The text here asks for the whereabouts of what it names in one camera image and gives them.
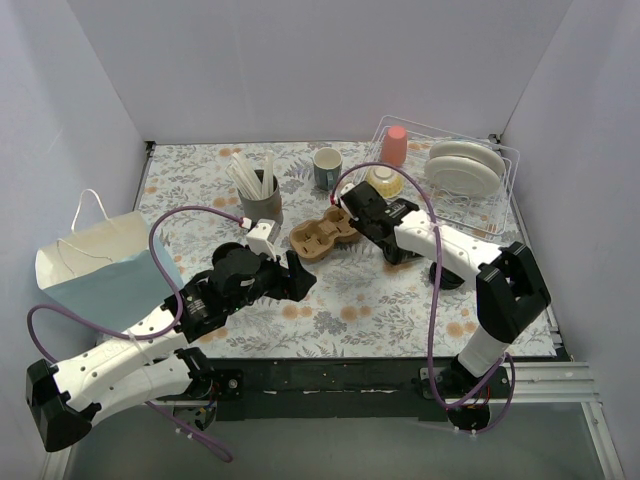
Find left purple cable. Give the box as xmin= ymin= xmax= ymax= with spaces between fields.
xmin=27 ymin=205 xmax=251 ymax=464

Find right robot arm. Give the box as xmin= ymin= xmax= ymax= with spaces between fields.
xmin=339 ymin=182 xmax=551 ymax=398

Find white blue paper bag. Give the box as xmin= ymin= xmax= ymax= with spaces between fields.
xmin=35 ymin=210 xmax=183 ymax=331

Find blue ceramic mug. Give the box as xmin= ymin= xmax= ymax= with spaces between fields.
xmin=313 ymin=147 xmax=342 ymax=191

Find pink plastic cup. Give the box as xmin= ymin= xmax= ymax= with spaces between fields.
xmin=380 ymin=125 xmax=408 ymax=167

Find grey straw holder cup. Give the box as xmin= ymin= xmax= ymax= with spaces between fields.
xmin=238 ymin=175 xmax=284 ymax=225

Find white plate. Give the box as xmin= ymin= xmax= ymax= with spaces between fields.
xmin=424 ymin=156 xmax=501 ymax=197
xmin=429 ymin=140 xmax=506 ymax=176

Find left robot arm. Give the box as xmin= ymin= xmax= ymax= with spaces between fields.
xmin=26 ymin=243 xmax=316 ymax=452

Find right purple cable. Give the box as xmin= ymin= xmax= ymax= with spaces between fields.
xmin=329 ymin=162 xmax=515 ymax=434

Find yellow patterned bowl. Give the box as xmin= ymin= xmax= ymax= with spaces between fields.
xmin=366 ymin=166 xmax=404 ymax=199

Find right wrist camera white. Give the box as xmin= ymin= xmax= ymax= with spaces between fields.
xmin=330 ymin=182 xmax=355 ymax=208

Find white plate front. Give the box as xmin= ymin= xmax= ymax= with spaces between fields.
xmin=424 ymin=156 xmax=501 ymax=197

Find brown cardboard cup carrier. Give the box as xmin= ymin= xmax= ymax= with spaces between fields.
xmin=289 ymin=205 xmax=361 ymax=263

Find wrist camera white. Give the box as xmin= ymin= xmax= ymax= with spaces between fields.
xmin=330 ymin=182 xmax=355 ymax=208
xmin=245 ymin=219 xmax=280 ymax=260

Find purple cable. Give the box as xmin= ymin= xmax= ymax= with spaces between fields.
xmin=27 ymin=205 xmax=251 ymax=464
xmin=329 ymin=162 xmax=515 ymax=434

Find white plate back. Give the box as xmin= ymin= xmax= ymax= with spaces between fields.
xmin=429 ymin=140 xmax=506 ymax=176

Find white wire dish rack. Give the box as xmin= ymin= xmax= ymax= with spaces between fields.
xmin=352 ymin=115 xmax=524 ymax=244

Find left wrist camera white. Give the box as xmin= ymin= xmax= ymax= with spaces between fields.
xmin=245 ymin=219 xmax=280 ymax=260

